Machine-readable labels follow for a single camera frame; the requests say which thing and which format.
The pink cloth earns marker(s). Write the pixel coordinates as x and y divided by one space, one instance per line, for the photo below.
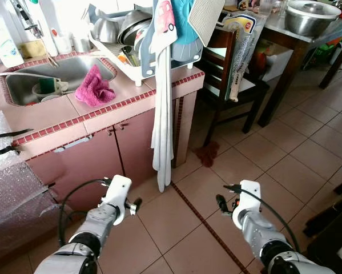
93 88

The steel top wooden table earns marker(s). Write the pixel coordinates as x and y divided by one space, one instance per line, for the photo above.
290 43

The white dish rack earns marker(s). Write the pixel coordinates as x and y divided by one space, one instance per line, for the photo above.
136 68

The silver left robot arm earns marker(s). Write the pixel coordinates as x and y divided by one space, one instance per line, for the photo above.
96 225

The red floor rag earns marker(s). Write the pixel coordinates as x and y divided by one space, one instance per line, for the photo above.
206 154

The dark wooden chair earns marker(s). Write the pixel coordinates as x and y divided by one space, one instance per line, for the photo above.
219 63

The white dish soap bottle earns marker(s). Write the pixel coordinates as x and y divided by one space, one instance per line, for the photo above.
2 37

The dark low furniture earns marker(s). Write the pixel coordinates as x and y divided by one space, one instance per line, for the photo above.
330 217

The yellow sponge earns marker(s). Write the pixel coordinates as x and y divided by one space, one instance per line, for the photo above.
32 49

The steel cup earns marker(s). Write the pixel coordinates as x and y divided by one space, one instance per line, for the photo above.
82 44

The green crate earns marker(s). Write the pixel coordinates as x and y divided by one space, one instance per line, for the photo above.
328 51

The pink cabinet door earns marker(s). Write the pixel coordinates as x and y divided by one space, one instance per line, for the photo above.
85 165
136 142

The teal cloth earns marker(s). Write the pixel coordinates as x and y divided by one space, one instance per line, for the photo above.
185 20

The steel pot with lid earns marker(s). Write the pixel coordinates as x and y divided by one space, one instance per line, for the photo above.
310 20

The white waffle mat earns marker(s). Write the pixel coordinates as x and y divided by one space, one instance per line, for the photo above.
208 17

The chrome sink faucet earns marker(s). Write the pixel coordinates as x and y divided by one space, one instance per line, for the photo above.
28 20

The steel cooking pot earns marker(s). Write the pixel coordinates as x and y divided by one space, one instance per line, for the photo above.
133 28

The green sponge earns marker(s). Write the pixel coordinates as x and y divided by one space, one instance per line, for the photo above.
47 85

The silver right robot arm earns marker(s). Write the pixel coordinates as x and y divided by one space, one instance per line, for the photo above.
256 231

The bubble wrap sheet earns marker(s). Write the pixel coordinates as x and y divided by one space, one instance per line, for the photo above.
16 194

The printed plastic bag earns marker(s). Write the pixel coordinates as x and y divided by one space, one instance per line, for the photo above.
239 45

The steel mixing bowl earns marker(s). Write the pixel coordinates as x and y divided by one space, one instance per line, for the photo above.
105 31

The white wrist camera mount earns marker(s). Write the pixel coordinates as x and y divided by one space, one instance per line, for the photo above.
118 191
249 197

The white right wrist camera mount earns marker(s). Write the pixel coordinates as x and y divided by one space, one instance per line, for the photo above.
249 197

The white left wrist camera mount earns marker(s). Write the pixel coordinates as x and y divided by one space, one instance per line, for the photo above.
118 191

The black tape strip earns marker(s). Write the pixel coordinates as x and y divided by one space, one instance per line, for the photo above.
5 150
8 135

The pink car print mitt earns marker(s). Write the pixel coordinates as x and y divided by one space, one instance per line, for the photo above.
165 20

